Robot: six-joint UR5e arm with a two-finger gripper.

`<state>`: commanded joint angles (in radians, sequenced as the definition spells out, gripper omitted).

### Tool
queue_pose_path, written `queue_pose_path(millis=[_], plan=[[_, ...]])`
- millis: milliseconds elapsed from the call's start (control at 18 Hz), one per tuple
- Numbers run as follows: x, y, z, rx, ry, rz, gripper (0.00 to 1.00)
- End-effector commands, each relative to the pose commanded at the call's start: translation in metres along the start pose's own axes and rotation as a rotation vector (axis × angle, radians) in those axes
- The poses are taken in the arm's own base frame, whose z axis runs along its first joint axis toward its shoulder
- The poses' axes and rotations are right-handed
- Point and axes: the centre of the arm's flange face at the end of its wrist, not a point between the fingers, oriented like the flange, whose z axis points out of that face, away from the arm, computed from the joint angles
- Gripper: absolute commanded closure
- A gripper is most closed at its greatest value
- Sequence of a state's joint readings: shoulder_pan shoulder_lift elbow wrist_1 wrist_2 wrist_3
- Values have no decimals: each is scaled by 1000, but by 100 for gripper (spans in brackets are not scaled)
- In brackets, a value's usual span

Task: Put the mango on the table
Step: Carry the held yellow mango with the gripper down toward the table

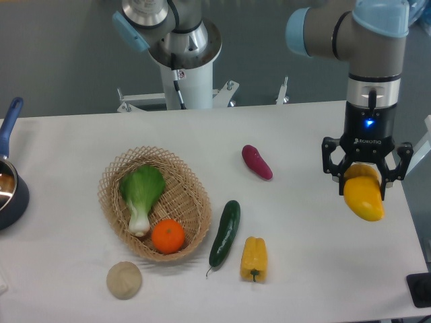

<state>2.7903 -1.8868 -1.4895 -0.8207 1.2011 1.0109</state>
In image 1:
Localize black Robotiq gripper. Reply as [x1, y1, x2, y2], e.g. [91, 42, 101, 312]
[321, 102, 413, 200]

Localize yellow mango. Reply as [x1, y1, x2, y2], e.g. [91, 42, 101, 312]
[343, 164, 385, 222]

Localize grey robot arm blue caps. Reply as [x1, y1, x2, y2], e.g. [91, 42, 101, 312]
[112, 1, 413, 194]

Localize purple sweet potato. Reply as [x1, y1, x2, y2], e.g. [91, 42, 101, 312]
[241, 145, 273, 180]

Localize black device at edge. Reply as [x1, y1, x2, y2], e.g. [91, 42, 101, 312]
[406, 273, 431, 308]

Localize green cucumber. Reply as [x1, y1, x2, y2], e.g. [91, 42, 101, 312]
[205, 200, 241, 277]

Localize yellow bell pepper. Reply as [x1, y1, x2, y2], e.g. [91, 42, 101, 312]
[240, 236, 268, 283]

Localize woven wicker basket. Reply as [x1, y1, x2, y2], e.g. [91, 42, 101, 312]
[98, 146, 211, 262]

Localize orange fruit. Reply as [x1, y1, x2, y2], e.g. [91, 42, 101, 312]
[151, 219, 185, 254]

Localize green bok choy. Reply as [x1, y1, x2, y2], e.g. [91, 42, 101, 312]
[119, 164, 166, 238]

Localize beige steamed bun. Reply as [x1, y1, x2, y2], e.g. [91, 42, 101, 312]
[106, 261, 142, 300]

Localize blue saucepan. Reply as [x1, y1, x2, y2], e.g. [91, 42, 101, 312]
[1, 97, 30, 230]

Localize white metal frame right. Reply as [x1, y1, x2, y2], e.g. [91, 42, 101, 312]
[406, 115, 431, 176]

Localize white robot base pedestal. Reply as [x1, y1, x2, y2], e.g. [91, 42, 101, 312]
[112, 12, 240, 110]

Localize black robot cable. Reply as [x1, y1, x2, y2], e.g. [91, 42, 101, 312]
[170, 52, 187, 110]

